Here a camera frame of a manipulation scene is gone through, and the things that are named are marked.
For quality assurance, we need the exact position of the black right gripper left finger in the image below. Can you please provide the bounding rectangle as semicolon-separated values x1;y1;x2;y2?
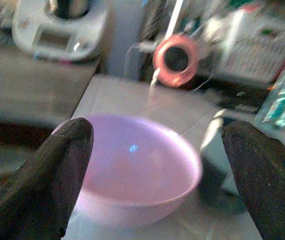
0;117;95;240

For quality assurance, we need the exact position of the white stick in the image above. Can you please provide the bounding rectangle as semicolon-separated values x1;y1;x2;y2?
164;0;185;41

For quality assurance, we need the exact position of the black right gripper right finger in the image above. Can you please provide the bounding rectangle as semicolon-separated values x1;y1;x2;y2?
221;120;285;240

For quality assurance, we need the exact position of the red tape roll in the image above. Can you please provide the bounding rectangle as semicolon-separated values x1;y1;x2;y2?
152;34;200;88

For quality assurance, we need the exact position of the white kitchen food processor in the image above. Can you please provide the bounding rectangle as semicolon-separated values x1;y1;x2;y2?
11;0;108;62

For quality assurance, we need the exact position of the pink plastic bowl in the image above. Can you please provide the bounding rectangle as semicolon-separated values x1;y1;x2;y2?
51;112;203;230

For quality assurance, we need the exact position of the white plastic basket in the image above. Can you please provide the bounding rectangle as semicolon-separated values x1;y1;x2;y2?
204;4;285;83

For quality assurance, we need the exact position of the clear plastic bottle teal label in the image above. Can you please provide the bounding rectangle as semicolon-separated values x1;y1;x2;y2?
254;52;285;131

